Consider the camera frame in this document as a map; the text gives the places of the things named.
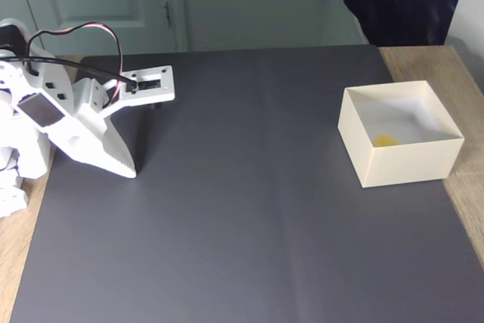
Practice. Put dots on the yellow cube block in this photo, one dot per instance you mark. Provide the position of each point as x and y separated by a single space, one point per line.
385 141

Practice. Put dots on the white open box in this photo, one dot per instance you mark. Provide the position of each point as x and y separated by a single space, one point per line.
408 166

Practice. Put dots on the dark door latch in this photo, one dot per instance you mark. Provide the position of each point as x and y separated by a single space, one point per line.
166 13

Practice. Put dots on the dark grey mat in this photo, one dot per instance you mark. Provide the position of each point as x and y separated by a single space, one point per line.
227 243

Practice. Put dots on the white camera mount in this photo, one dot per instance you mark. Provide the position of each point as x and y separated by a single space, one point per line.
166 86

